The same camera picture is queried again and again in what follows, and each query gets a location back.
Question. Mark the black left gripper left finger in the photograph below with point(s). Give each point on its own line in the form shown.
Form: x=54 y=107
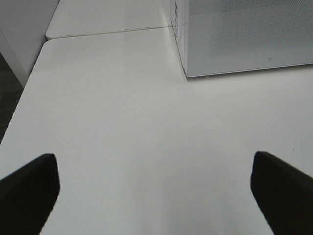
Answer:
x=28 y=195

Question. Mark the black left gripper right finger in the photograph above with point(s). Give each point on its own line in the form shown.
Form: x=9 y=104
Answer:
x=284 y=195

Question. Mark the white microwave door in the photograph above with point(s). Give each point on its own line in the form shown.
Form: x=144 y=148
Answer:
x=249 y=34

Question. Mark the white microwave oven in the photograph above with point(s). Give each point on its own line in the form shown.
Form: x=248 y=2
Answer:
x=244 y=34

